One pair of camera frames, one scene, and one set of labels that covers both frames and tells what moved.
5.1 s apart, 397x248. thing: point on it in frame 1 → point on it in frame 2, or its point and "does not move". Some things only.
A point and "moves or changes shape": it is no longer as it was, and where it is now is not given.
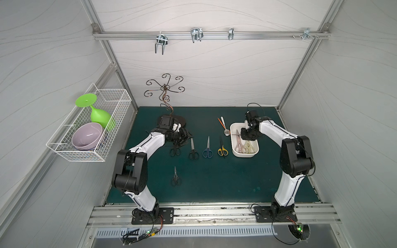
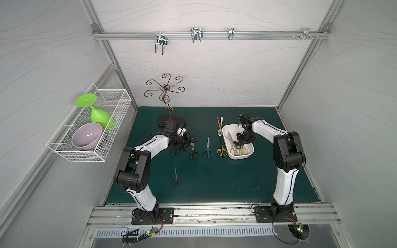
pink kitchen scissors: (239, 148) moves or changes shape
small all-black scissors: (174, 150) does not move
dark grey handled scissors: (176, 181) does not move
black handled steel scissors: (193, 154) does not move
